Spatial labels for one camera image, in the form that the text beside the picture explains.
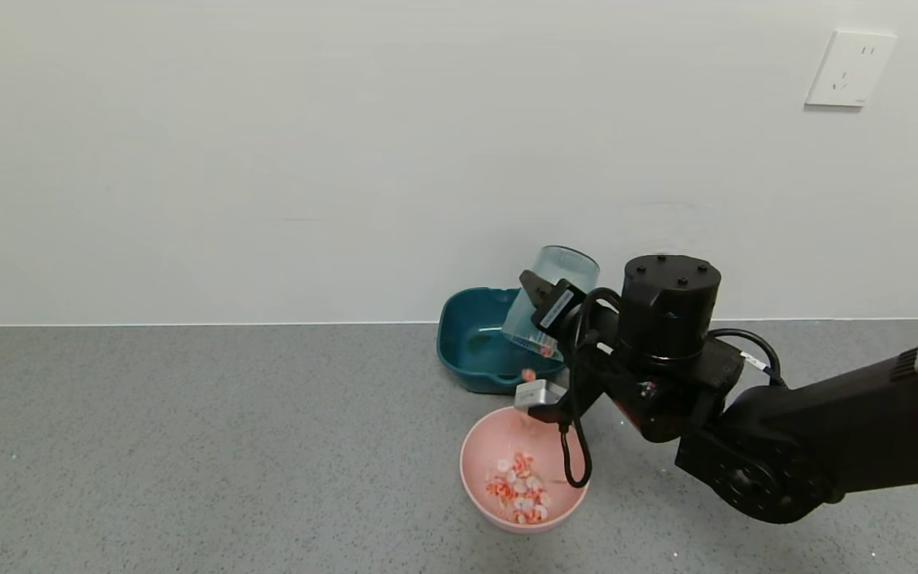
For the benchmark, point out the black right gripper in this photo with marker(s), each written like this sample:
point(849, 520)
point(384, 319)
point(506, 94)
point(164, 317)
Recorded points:
point(557, 308)

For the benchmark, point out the clear blue ribbed cup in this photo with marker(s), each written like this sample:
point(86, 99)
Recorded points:
point(566, 267)

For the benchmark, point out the red and white solid pieces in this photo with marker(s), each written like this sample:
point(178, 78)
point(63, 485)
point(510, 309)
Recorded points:
point(519, 490)

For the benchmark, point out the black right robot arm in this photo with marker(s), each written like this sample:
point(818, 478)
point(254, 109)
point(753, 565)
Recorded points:
point(825, 430)

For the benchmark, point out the teal square plastic bowl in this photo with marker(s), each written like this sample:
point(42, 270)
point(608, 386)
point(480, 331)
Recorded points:
point(467, 351)

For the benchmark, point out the pink round bowl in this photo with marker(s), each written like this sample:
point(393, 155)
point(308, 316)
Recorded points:
point(483, 450)

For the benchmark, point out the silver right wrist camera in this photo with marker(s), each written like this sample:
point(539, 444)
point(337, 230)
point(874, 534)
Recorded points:
point(539, 395)

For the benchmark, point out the white wall socket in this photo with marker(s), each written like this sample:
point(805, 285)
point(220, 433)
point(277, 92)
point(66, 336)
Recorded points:
point(849, 70)

